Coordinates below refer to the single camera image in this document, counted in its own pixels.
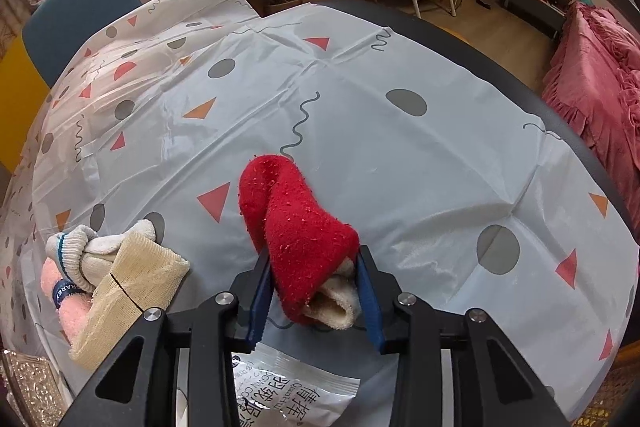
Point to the patterned plastic tablecloth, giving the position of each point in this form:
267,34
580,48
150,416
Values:
350,132

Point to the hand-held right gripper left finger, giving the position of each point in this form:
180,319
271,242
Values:
257,302

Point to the beige knit sock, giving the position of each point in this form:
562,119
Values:
135,277

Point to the blue and yellow chair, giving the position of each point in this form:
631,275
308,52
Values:
80,2

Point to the pink fuzzy sock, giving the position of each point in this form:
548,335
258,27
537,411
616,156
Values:
71,319

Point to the red fuzzy sock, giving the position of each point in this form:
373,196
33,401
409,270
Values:
295,227

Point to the clear printed plastic packet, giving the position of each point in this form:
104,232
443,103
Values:
300,387

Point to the woven basket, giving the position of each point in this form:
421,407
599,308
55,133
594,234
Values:
602,392

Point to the glittery patterned box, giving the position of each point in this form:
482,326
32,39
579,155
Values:
30,387

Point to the white knit glove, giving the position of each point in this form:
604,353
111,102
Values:
75,247

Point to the cream terry sock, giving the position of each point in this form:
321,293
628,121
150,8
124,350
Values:
332,304

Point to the pink ruffled bedspread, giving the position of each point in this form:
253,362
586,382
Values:
595,77

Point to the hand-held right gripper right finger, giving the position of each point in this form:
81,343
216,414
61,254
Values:
371,307

